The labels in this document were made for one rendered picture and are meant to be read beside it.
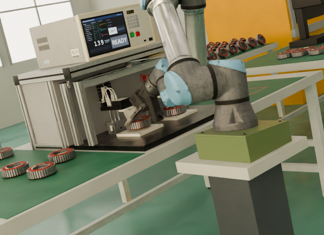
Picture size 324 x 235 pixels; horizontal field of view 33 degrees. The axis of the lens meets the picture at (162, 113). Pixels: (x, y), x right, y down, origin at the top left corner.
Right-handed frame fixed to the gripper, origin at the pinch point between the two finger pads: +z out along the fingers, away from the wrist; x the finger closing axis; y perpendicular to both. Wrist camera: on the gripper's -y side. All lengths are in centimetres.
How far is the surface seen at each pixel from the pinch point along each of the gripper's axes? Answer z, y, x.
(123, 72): -7.2, 22.3, -6.5
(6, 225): -16, -23, 85
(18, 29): 448, 462, -361
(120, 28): -16.7, 39.4, -14.3
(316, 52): 8, 2, -182
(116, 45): -12.4, 34.1, -9.7
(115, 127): 9.4, 6.2, 2.9
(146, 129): -3.2, -6.4, 1.6
